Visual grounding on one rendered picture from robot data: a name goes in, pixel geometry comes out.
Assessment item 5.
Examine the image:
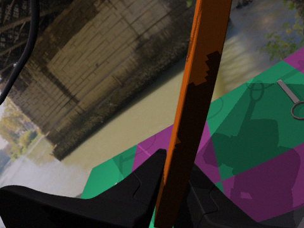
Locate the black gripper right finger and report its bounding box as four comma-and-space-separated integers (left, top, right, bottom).
173, 163, 289, 228

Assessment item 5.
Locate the grey loop with orange handle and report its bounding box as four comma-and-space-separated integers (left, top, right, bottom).
154, 0, 232, 228

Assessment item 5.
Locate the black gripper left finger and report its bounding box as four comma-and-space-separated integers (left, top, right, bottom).
0, 149, 167, 228

